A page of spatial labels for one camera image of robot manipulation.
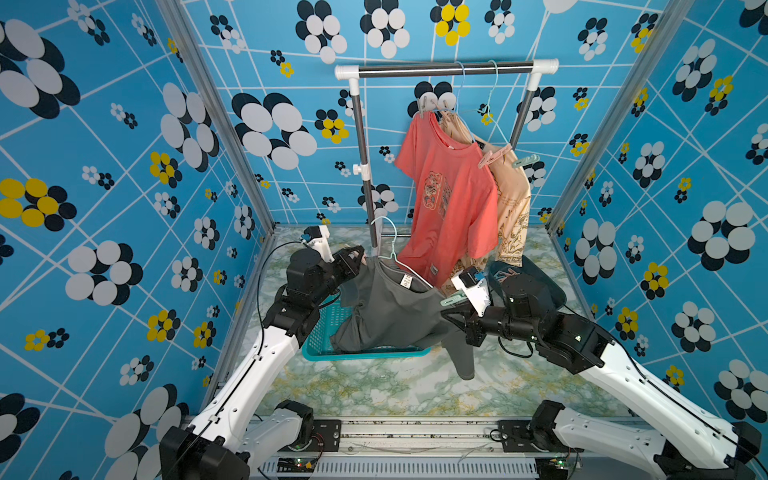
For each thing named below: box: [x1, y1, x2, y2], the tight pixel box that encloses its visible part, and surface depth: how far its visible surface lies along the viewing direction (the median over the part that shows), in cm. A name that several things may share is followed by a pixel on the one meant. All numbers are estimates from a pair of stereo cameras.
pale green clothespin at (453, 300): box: [440, 293, 468, 307], surface depth 62 cm
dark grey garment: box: [331, 255, 475, 380], surface depth 74 cm
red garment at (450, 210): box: [394, 112, 499, 291], surface depth 79 cm
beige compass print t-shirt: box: [440, 111, 532, 283], surface depth 69 cm
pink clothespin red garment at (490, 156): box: [477, 144, 513, 169], surface depth 64 cm
